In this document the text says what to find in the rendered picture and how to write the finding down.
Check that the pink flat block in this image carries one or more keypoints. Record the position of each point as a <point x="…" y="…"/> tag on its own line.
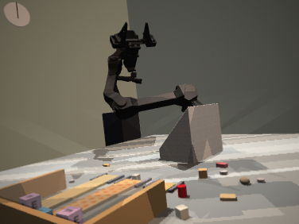
<point x="221" y="165"/>

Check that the red cylinder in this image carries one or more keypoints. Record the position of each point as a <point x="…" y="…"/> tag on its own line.
<point x="182" y="192"/>

